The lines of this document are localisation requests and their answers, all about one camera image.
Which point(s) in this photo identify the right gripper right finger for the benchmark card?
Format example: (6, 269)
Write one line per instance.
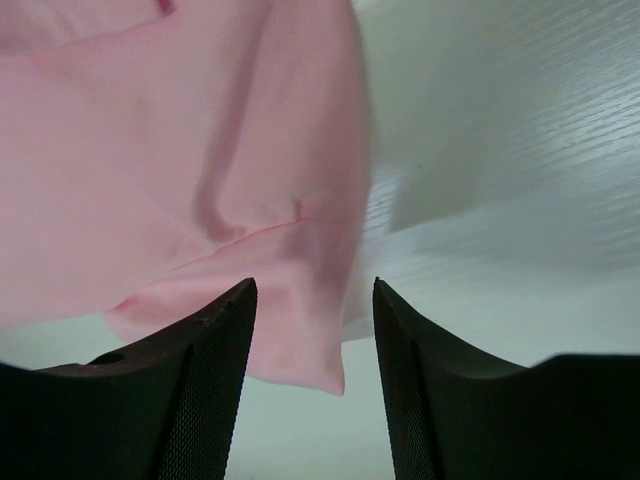
(455, 411)

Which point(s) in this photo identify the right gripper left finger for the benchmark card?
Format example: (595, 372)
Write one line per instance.
(163, 407)

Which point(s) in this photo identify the pink t shirt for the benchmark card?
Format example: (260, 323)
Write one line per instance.
(155, 153)

